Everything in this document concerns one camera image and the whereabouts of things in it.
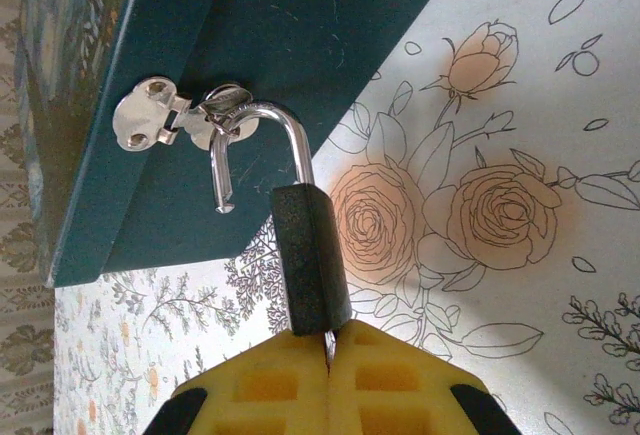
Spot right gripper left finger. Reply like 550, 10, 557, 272
144, 318, 334, 435

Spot spare keys on ring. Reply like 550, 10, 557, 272
198, 82, 254, 137

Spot silver key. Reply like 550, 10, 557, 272
323, 329, 338, 372

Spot silver box hasp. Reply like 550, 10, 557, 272
112, 77, 261, 152

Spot blue painting print box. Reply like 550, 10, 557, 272
19, 0, 466, 289

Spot black padlock silver shackle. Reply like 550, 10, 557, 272
208, 98, 354, 340

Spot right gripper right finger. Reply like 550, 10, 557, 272
327, 317, 524, 435

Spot floral table cover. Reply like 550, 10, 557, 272
52, 0, 640, 435

